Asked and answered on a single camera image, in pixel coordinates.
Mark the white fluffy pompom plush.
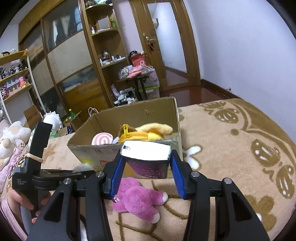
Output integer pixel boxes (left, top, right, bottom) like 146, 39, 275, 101
72, 163, 93, 173

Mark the pink plush bear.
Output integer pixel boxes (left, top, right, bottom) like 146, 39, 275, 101
112, 177, 168, 224

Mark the pink swirl plush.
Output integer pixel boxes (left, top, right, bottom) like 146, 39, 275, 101
91, 132, 113, 146

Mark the purple silver box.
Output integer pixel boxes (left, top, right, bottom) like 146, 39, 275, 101
120, 140, 171, 179

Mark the yellow plush pouch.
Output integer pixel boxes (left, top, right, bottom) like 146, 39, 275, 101
118, 123, 173, 143

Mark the person's left hand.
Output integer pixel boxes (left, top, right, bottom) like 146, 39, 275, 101
7, 188, 51, 224

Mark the white beige plush dog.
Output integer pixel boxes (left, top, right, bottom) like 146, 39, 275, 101
1, 121, 31, 159

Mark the printed cardboard box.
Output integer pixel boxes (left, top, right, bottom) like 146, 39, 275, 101
67, 97, 182, 171

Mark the white round plush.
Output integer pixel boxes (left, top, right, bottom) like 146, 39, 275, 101
43, 111, 63, 138

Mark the green bottle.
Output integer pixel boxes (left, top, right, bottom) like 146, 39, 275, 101
69, 108, 76, 119

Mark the beige patterned blanket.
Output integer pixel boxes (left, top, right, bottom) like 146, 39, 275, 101
42, 97, 295, 240

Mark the white toy shelf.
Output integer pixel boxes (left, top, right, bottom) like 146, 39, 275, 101
1, 49, 46, 124

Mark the red paper bag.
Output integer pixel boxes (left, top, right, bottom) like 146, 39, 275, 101
88, 107, 99, 116

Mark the lace basket with toys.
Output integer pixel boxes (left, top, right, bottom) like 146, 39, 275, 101
114, 87, 138, 106

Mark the wooden wardrobe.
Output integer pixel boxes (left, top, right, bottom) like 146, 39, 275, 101
18, 1, 128, 120

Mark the small dark side table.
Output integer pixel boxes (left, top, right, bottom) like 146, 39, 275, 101
116, 74, 153, 101

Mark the red gift bag on table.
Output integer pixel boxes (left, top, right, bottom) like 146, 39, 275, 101
129, 53, 146, 67

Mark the wooden door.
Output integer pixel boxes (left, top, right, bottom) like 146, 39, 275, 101
130, 1, 201, 90

